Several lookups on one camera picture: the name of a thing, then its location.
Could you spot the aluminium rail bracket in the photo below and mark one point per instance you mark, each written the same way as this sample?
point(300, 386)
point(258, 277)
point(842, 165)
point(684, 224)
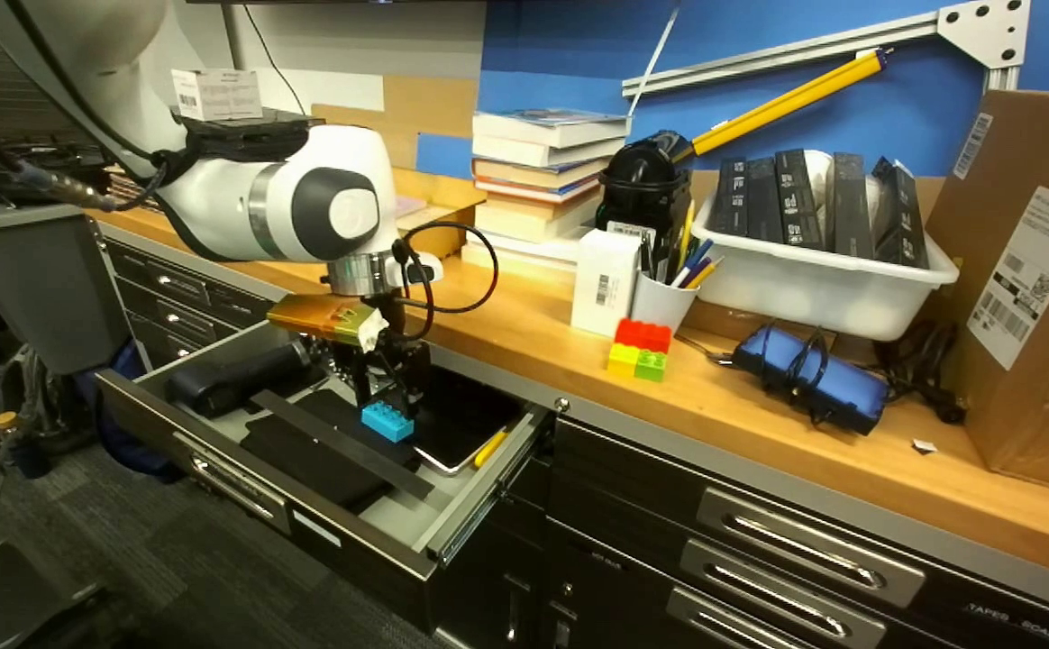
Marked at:
point(986, 30)

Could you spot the white paper cup with pens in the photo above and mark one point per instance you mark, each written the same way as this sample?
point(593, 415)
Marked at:
point(671, 302)

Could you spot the yellow rod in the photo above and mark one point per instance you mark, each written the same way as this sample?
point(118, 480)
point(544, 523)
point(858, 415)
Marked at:
point(806, 96)

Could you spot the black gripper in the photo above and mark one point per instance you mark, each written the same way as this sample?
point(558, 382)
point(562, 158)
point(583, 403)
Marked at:
point(384, 284)

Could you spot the black tape dispenser device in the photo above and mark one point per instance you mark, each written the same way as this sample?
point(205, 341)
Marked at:
point(646, 186)

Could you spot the gold wrist camera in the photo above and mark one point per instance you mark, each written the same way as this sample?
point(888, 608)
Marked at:
point(331, 320)

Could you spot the white plastic tub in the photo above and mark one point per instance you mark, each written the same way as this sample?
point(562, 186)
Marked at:
point(825, 290)

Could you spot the brown cardboard box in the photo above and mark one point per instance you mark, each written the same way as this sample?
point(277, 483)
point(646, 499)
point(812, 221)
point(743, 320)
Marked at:
point(994, 221)

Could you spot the tablet in drawer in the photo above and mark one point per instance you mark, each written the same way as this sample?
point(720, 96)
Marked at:
point(455, 418)

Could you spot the blue toy block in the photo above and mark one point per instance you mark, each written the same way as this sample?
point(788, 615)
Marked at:
point(387, 422)

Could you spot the open grey drawer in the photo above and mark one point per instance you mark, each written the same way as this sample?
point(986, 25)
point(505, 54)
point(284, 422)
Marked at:
point(384, 475)

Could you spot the yellow pencil in drawer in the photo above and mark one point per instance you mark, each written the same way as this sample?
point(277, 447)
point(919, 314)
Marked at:
point(487, 447)

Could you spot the black boxes in tub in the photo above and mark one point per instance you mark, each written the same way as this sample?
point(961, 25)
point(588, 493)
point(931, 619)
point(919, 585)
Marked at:
point(825, 201)

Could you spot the yellow green toy block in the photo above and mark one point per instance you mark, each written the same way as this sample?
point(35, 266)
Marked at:
point(631, 361)

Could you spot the black cabinet with drawers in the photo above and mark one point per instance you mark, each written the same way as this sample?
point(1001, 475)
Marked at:
point(660, 515)

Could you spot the black flat case in drawer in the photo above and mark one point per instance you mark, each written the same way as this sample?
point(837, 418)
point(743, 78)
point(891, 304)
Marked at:
point(319, 468)

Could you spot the small white box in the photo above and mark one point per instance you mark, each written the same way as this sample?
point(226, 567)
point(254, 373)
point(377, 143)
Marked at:
point(609, 268)

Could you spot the black pouch in drawer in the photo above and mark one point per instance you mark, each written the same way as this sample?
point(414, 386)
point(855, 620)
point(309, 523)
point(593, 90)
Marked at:
point(219, 386)

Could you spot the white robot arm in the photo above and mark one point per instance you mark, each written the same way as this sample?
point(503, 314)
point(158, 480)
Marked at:
point(231, 190)

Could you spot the red toy block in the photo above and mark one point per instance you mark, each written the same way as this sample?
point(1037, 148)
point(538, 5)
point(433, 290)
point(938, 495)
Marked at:
point(645, 338)

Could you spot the stack of books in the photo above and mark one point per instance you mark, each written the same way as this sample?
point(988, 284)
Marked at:
point(544, 170)

